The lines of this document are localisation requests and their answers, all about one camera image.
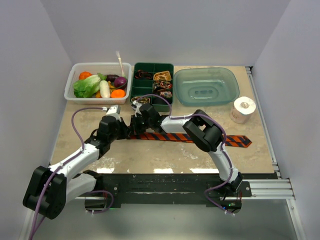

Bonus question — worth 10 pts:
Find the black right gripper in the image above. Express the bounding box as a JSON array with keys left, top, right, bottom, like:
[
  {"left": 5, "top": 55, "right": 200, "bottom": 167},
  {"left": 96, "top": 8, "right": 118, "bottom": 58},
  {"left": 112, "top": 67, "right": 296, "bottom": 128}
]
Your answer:
[{"left": 129, "top": 114, "right": 153, "bottom": 136}]

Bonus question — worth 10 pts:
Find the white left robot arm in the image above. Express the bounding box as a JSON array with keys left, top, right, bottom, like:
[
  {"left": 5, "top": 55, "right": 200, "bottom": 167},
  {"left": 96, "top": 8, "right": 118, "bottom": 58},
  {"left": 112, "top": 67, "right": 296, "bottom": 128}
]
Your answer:
[{"left": 22, "top": 113, "right": 128, "bottom": 220}]

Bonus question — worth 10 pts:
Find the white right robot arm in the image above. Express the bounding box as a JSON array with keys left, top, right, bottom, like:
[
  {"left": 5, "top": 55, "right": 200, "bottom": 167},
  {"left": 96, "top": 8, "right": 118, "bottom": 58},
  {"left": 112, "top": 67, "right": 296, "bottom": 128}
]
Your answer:
[{"left": 130, "top": 100, "right": 243, "bottom": 197}]

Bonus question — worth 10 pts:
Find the brown swirl rolled tie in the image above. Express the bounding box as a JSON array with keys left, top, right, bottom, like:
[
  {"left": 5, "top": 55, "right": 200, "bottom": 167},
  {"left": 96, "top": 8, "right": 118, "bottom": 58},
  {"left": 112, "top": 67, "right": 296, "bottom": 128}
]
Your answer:
[{"left": 131, "top": 96, "right": 151, "bottom": 104}]

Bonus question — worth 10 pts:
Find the black orange rolled tie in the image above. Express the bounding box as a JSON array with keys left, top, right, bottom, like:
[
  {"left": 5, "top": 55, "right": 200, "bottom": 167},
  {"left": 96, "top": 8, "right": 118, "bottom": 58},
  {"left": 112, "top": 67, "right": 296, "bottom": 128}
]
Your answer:
[{"left": 134, "top": 69, "right": 154, "bottom": 80}]

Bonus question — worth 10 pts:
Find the aluminium frame rail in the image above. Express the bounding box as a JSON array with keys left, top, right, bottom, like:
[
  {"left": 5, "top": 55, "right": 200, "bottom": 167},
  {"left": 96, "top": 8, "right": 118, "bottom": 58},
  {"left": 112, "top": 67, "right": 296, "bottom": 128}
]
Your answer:
[{"left": 245, "top": 66, "right": 307, "bottom": 240}]

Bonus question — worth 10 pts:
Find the dark eggplant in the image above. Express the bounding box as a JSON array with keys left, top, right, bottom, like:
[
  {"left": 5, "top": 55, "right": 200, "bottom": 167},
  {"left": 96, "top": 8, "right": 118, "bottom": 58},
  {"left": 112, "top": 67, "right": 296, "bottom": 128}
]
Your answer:
[{"left": 106, "top": 74, "right": 120, "bottom": 83}]

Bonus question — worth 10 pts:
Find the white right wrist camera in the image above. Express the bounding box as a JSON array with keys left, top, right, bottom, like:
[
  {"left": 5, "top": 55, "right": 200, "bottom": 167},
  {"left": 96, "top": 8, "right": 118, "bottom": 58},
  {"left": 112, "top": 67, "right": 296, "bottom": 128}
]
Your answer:
[{"left": 131, "top": 100, "right": 142, "bottom": 117}]

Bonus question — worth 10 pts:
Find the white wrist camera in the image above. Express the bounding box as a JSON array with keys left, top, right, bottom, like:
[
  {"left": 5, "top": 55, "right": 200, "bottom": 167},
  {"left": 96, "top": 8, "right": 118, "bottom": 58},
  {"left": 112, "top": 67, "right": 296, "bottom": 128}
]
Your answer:
[
  {"left": 131, "top": 100, "right": 142, "bottom": 117},
  {"left": 103, "top": 105, "right": 121, "bottom": 121}
]

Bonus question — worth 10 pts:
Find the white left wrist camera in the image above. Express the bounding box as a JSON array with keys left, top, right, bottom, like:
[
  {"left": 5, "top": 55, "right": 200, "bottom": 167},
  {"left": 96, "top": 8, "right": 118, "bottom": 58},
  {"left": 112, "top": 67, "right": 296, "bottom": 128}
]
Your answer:
[{"left": 103, "top": 105, "right": 121, "bottom": 121}]

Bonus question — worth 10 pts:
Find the white radish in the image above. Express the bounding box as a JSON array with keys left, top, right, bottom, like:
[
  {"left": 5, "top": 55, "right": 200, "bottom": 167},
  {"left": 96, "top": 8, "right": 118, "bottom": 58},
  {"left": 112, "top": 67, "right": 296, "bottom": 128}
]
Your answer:
[{"left": 99, "top": 80, "right": 111, "bottom": 98}]

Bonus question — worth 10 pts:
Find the white plastic basket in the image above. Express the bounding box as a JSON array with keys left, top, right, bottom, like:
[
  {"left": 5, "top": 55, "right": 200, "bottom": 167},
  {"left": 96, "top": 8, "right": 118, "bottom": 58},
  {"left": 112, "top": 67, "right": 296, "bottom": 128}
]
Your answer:
[{"left": 64, "top": 62, "right": 132, "bottom": 105}]

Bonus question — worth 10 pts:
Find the orange pumpkin toy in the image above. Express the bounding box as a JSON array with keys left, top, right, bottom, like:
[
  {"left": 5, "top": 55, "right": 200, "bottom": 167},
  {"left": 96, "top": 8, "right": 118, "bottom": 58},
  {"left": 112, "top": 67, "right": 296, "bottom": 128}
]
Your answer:
[{"left": 78, "top": 71, "right": 92, "bottom": 80}]

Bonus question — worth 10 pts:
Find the green compartment box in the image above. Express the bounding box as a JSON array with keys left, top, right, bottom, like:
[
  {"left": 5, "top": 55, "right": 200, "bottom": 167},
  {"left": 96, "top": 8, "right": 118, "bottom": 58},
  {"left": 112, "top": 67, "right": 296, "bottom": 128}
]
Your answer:
[{"left": 130, "top": 62, "right": 174, "bottom": 112}]

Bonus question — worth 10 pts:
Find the green lettuce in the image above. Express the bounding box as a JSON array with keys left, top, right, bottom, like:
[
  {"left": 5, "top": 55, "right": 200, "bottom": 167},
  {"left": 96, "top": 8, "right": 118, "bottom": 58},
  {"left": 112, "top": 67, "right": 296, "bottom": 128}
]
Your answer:
[{"left": 73, "top": 73, "right": 107, "bottom": 98}]

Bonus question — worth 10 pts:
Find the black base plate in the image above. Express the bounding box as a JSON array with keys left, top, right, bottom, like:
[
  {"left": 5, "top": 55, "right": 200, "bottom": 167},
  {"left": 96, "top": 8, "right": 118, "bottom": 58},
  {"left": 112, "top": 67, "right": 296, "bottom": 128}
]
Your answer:
[{"left": 79, "top": 173, "right": 252, "bottom": 213}]

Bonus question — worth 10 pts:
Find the teal plastic tub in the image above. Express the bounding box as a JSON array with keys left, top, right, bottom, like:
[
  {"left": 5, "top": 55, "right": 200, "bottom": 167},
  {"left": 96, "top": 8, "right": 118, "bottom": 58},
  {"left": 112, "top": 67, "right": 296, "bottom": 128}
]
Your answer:
[{"left": 173, "top": 67, "right": 240, "bottom": 107}]

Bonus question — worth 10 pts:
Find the tan rolled tie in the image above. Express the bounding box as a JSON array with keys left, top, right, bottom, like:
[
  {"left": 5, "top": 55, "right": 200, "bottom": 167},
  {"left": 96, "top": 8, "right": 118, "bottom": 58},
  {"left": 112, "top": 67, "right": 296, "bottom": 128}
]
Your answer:
[{"left": 153, "top": 70, "right": 172, "bottom": 82}]

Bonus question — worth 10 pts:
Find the dark patterned rolled tie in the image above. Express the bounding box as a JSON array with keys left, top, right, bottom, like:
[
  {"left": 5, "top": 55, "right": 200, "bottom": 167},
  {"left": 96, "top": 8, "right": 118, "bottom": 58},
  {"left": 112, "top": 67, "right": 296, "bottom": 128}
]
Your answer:
[{"left": 153, "top": 80, "right": 173, "bottom": 91}]

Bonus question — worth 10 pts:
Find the purple onion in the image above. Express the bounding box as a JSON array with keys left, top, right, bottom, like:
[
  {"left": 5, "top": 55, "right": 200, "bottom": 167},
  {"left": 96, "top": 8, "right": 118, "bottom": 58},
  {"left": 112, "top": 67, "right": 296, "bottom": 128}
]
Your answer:
[{"left": 113, "top": 76, "right": 128, "bottom": 89}]

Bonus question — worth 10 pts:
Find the orange carrot slice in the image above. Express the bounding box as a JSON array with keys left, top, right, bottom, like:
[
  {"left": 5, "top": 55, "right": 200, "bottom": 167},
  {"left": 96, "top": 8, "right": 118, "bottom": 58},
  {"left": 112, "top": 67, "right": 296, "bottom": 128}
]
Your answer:
[{"left": 110, "top": 89, "right": 126, "bottom": 98}]

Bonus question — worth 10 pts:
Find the white toilet paper roll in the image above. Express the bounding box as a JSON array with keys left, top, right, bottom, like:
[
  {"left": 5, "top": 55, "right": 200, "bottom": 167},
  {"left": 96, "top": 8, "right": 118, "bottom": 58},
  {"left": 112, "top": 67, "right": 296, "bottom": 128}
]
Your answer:
[{"left": 230, "top": 96, "right": 256, "bottom": 124}]

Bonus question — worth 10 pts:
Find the orange navy striped tie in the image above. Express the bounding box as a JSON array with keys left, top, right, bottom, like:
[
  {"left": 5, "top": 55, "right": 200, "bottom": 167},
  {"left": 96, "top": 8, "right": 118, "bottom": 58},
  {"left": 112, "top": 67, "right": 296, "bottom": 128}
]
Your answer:
[{"left": 129, "top": 132, "right": 252, "bottom": 148}]

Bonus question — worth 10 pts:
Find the white scallion stalk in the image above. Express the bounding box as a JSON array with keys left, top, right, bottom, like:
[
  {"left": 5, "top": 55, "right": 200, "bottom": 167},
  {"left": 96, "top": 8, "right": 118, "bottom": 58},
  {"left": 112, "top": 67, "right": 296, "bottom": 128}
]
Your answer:
[{"left": 115, "top": 50, "right": 126, "bottom": 78}]

